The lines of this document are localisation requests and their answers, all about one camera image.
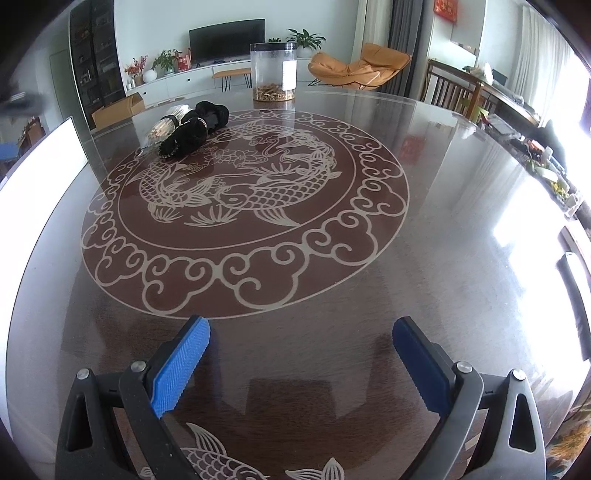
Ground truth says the black beaded scrunchie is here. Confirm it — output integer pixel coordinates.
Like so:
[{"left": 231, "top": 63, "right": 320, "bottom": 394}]
[{"left": 157, "top": 117, "right": 208, "bottom": 160}]

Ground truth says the red wall decoration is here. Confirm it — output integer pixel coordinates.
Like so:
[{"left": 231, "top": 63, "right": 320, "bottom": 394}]
[{"left": 434, "top": 0, "right": 459, "bottom": 23}]

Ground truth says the clear jar with black lid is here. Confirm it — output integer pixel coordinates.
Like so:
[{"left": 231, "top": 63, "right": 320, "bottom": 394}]
[{"left": 250, "top": 41, "right": 298, "bottom": 102}]

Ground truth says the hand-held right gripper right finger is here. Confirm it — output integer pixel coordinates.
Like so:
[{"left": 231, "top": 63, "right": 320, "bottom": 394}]
[{"left": 392, "top": 316, "right": 550, "bottom": 480}]

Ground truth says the large green potted plant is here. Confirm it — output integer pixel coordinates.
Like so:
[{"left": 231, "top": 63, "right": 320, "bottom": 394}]
[{"left": 286, "top": 28, "right": 326, "bottom": 51}]

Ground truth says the wooden slatted chair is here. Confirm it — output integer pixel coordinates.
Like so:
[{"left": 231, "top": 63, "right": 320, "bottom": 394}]
[{"left": 422, "top": 59, "right": 485, "bottom": 121}]

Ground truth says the orange bench with hairpin legs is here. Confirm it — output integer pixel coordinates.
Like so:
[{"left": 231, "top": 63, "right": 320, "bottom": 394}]
[{"left": 212, "top": 67, "right": 252, "bottom": 93}]

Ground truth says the orange lounge chair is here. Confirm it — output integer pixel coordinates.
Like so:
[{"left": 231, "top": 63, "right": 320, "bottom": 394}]
[{"left": 308, "top": 43, "right": 411, "bottom": 90}]

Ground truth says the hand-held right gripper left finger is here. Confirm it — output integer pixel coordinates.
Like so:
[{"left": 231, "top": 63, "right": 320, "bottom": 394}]
[{"left": 54, "top": 315, "right": 212, "bottom": 480}]

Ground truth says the cardboard box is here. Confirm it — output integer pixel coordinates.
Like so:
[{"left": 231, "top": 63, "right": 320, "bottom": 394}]
[{"left": 91, "top": 92, "right": 146, "bottom": 130}]

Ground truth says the white television console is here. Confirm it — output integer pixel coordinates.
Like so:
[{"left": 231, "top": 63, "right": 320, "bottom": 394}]
[{"left": 124, "top": 58, "right": 315, "bottom": 100}]

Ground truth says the white sheer curtain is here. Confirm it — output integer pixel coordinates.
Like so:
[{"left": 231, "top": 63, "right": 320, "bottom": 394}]
[{"left": 508, "top": 0, "right": 578, "bottom": 107}]

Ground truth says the grey curtain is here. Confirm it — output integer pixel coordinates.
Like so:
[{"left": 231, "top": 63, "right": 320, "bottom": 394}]
[{"left": 388, "top": 0, "right": 419, "bottom": 97}]

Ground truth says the black display cabinet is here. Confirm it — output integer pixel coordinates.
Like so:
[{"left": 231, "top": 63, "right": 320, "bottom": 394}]
[{"left": 69, "top": 0, "right": 127, "bottom": 125}]

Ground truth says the red flower bouquet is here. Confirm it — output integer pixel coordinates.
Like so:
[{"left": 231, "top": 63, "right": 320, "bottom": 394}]
[{"left": 124, "top": 55, "right": 148, "bottom": 87}]

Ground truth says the small leafy potted plant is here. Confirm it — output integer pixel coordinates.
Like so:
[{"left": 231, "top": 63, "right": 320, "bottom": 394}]
[{"left": 152, "top": 50, "right": 178, "bottom": 75}]

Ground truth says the black television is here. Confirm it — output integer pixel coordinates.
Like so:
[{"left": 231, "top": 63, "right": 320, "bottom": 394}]
[{"left": 188, "top": 18, "right": 266, "bottom": 64}]

